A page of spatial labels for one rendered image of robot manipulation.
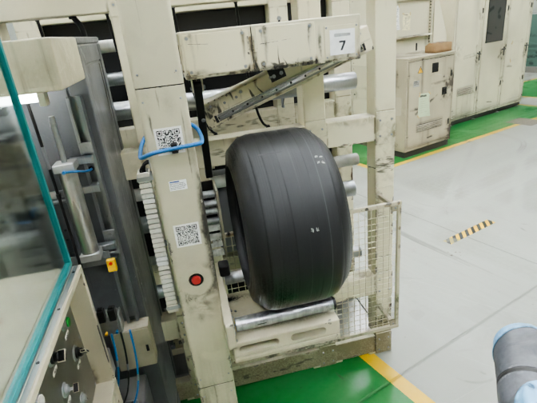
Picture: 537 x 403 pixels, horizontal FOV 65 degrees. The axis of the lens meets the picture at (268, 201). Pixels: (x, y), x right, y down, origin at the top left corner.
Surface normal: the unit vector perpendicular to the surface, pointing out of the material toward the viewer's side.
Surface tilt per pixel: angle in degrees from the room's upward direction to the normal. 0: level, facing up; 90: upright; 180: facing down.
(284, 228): 70
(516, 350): 20
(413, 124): 90
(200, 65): 90
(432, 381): 0
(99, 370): 90
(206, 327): 90
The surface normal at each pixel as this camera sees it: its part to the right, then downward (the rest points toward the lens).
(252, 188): -0.59, -0.18
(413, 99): 0.52, 0.28
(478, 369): -0.10, -0.92
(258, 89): 0.22, 0.36
